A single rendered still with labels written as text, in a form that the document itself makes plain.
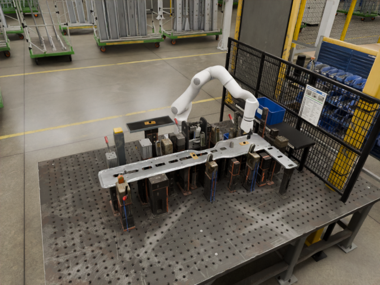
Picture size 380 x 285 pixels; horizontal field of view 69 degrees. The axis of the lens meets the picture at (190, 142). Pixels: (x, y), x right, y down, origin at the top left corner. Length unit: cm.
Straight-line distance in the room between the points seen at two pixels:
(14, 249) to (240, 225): 208
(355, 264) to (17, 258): 304
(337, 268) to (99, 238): 209
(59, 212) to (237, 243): 129
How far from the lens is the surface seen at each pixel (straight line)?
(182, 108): 242
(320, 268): 295
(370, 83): 222
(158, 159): 210
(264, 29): 450
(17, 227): 333
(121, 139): 220
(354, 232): 305
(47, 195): 244
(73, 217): 220
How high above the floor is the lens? 225
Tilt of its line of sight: 33 degrees down
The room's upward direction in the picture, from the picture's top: 2 degrees clockwise
